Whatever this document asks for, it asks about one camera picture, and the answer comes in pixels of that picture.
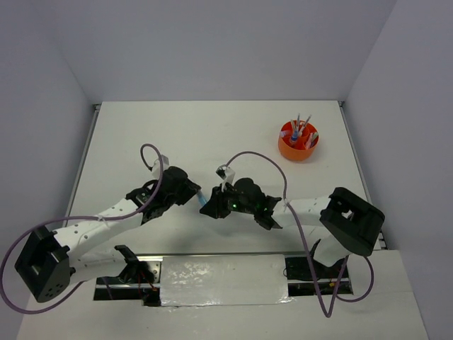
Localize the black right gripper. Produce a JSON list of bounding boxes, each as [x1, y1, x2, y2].
[[200, 181, 256, 218]]

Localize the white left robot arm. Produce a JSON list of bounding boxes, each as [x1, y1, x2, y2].
[[15, 166, 201, 303]]

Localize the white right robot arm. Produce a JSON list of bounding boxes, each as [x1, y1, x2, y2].
[[200, 178, 385, 277]]

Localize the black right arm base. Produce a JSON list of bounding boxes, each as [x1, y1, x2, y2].
[[279, 240, 355, 298]]

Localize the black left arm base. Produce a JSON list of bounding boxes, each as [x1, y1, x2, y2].
[[93, 245, 162, 307]]

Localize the silver foil sheet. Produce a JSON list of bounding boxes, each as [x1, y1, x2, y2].
[[160, 254, 291, 307]]

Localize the orange round organizer container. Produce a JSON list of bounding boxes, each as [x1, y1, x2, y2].
[[277, 121, 319, 162]]

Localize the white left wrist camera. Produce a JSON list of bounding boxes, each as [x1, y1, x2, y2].
[[151, 154, 169, 179]]

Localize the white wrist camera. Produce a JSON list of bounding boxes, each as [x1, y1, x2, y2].
[[216, 164, 236, 191], [151, 154, 169, 179]]

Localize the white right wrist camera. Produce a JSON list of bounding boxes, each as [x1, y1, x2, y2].
[[216, 164, 236, 191]]

